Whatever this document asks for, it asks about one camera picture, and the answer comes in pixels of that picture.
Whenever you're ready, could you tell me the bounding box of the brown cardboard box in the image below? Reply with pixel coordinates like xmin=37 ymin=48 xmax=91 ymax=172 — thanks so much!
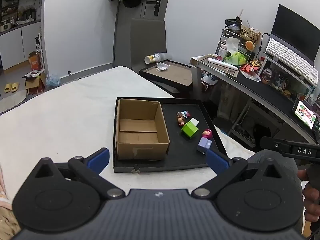
xmin=115 ymin=98 xmax=171 ymax=160

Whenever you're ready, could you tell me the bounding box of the black tray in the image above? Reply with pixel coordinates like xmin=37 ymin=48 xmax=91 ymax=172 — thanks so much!
xmin=112 ymin=97 xmax=228 ymax=173

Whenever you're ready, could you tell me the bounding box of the grey desk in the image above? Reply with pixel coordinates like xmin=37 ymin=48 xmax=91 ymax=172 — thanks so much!
xmin=190 ymin=54 xmax=320 ymax=145

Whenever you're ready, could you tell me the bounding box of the red toy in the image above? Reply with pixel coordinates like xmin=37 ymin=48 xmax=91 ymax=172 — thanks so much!
xmin=240 ymin=60 xmax=263 ymax=74

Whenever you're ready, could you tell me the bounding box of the white pill bottle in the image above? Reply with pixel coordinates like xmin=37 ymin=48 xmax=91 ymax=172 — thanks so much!
xmin=217 ymin=44 xmax=228 ymax=61

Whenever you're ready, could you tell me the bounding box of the white cabinet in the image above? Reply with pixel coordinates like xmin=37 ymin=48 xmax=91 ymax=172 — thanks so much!
xmin=0 ymin=21 xmax=43 ymax=72

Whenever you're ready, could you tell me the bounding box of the cluttered shelf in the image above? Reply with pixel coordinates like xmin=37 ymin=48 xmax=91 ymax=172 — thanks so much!
xmin=0 ymin=0 xmax=45 ymax=33

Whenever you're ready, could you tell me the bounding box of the orange box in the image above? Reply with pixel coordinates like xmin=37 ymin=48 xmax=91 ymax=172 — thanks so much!
xmin=28 ymin=51 xmax=42 ymax=70

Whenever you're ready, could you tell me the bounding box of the blue plastic bag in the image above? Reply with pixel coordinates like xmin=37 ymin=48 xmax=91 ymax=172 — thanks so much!
xmin=46 ymin=73 xmax=60 ymax=88

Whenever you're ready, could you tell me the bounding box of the person's right hand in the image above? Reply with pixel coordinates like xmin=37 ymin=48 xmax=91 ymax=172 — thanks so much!
xmin=297 ymin=169 xmax=320 ymax=223

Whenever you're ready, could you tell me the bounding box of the grey upright panel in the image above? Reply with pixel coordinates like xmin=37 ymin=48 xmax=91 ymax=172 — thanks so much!
xmin=130 ymin=18 xmax=167 ymax=67

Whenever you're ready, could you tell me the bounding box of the phone with lit screen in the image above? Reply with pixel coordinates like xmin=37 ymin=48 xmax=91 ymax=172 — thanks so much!
xmin=292 ymin=99 xmax=318 ymax=130

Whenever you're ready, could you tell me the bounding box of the black gadget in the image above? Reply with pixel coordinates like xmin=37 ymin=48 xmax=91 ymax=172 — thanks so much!
xmin=225 ymin=17 xmax=242 ymax=29

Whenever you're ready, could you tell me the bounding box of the white face mask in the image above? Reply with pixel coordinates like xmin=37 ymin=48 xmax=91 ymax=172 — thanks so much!
xmin=155 ymin=62 xmax=171 ymax=72

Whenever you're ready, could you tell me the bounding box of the black door lock handle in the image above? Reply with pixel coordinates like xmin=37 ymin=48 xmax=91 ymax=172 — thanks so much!
xmin=147 ymin=0 xmax=162 ymax=17

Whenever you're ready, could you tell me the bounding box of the desktop drawer organizer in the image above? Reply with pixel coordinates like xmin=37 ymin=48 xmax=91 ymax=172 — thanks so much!
xmin=217 ymin=29 xmax=255 ymax=60

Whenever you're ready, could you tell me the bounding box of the big-headed desk figurine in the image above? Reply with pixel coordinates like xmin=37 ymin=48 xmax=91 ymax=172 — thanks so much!
xmin=260 ymin=67 xmax=274 ymax=84

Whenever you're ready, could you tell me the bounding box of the white tissue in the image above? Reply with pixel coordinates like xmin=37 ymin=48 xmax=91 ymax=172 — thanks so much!
xmin=225 ymin=37 xmax=241 ymax=53

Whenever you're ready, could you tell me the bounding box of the grey rug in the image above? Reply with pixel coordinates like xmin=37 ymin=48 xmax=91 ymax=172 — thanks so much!
xmin=0 ymin=89 xmax=27 ymax=114

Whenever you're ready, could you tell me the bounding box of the row of small desk figurines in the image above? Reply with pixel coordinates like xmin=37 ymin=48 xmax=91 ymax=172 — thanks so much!
xmin=271 ymin=70 xmax=300 ymax=98

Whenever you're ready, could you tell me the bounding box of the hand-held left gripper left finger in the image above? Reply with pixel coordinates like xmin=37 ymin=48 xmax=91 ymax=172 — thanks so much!
xmin=34 ymin=147 xmax=125 ymax=198

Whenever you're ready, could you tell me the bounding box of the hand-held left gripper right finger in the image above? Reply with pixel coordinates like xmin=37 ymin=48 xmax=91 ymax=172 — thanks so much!
xmin=191 ymin=149 xmax=284 ymax=198

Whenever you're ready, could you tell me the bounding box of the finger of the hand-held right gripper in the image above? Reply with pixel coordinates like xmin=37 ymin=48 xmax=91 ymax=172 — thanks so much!
xmin=259 ymin=136 xmax=284 ymax=155

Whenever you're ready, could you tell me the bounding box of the purple box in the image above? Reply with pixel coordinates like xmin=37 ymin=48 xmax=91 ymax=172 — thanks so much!
xmin=197 ymin=137 xmax=212 ymax=153

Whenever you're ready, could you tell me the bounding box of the green box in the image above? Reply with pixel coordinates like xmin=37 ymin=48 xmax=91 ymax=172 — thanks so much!
xmin=181 ymin=122 xmax=199 ymax=138

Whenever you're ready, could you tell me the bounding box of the cardboard box with black lid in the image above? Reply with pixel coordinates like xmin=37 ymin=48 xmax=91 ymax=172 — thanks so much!
xmin=22 ymin=70 xmax=47 ymax=95

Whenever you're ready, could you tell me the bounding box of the white keyboard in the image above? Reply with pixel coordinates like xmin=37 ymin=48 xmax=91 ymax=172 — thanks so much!
xmin=265 ymin=39 xmax=319 ymax=87

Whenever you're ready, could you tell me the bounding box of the white roll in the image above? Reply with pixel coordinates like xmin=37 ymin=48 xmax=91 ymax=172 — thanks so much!
xmin=207 ymin=57 xmax=241 ymax=71

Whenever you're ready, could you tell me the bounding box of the black monitor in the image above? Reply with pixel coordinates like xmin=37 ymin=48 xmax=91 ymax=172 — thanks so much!
xmin=271 ymin=4 xmax=320 ymax=67

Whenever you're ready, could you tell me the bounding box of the black-rimmed brown tray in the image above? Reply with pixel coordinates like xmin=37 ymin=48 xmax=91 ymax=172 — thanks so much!
xmin=139 ymin=60 xmax=194 ymax=92

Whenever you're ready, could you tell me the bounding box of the green plastic bag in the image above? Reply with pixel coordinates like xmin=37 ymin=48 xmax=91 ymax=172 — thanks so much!
xmin=223 ymin=52 xmax=247 ymax=66

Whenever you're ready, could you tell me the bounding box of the grey door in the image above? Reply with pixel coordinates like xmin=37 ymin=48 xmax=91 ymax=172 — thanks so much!
xmin=112 ymin=0 xmax=173 ymax=68

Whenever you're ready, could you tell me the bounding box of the woven basket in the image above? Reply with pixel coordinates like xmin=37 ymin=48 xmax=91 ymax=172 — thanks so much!
xmin=240 ymin=25 xmax=261 ymax=42

